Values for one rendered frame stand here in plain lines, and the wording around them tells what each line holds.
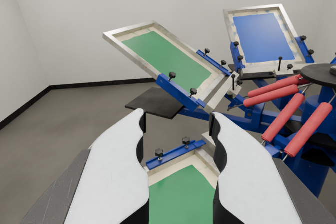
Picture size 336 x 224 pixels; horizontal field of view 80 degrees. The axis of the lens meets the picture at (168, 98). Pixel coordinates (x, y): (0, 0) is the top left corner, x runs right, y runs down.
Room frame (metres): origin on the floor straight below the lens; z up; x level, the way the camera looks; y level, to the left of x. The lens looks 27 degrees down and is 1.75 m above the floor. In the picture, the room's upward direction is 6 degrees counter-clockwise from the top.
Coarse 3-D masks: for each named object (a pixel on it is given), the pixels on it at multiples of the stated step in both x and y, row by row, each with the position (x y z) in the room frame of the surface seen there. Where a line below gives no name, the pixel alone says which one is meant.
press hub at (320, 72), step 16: (320, 64) 1.05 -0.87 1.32; (320, 80) 0.85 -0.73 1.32; (320, 96) 0.93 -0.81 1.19; (304, 112) 0.94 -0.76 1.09; (288, 128) 0.90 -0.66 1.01; (320, 128) 0.84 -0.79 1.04; (320, 144) 0.76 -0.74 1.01; (304, 160) 0.86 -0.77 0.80; (320, 160) 0.75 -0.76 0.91; (304, 176) 0.85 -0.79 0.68; (320, 176) 0.82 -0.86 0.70
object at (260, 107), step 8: (288, 96) 1.23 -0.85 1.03; (264, 104) 1.15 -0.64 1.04; (280, 104) 1.23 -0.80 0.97; (248, 112) 1.09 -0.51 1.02; (256, 112) 1.04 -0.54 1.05; (264, 112) 1.08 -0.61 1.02; (272, 112) 1.07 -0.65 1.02; (256, 120) 1.04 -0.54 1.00; (264, 120) 1.05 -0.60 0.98; (272, 120) 1.03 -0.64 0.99; (296, 120) 0.96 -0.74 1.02; (256, 128) 1.03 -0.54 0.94; (280, 136) 0.80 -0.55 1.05; (288, 136) 0.83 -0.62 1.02; (272, 144) 0.80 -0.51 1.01; (280, 144) 0.76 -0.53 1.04; (304, 144) 0.81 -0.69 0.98; (288, 160) 0.71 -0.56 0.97; (296, 160) 0.69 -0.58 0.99
